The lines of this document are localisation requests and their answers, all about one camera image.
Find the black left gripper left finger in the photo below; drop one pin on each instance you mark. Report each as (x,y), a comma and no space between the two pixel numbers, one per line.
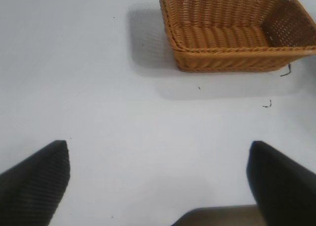
(29,189)

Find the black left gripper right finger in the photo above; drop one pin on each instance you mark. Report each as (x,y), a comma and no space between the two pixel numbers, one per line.
(284,186)

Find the brown woven wicker basket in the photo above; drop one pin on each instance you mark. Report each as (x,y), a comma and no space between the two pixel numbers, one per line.
(222,55)

